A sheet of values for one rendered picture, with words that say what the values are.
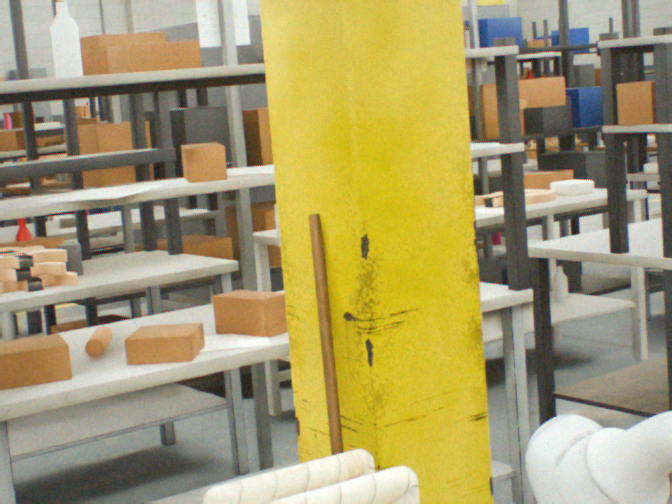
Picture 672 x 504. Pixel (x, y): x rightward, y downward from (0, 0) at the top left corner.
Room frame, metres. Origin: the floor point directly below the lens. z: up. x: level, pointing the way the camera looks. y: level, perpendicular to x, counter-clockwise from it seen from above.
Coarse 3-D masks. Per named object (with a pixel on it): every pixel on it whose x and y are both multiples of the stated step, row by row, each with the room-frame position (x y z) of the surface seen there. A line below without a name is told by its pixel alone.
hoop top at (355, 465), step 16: (304, 464) 1.27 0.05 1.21; (320, 464) 1.27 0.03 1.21; (336, 464) 1.28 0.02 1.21; (352, 464) 1.28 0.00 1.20; (368, 464) 1.29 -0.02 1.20; (240, 480) 1.23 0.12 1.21; (256, 480) 1.23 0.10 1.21; (272, 480) 1.24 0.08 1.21; (288, 480) 1.24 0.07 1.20; (304, 480) 1.25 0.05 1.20; (320, 480) 1.26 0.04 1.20; (336, 480) 1.27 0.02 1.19; (208, 496) 1.21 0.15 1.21; (224, 496) 1.21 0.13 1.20; (240, 496) 1.21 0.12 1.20; (256, 496) 1.22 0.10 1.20; (272, 496) 1.23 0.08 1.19; (288, 496) 1.24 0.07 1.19
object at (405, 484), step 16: (352, 480) 1.20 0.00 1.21; (368, 480) 1.21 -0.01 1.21; (384, 480) 1.21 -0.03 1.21; (400, 480) 1.22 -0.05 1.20; (416, 480) 1.23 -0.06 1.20; (304, 496) 1.17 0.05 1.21; (320, 496) 1.17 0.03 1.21; (336, 496) 1.18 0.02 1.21; (352, 496) 1.19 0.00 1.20; (368, 496) 1.19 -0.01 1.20; (384, 496) 1.20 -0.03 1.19; (400, 496) 1.22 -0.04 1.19
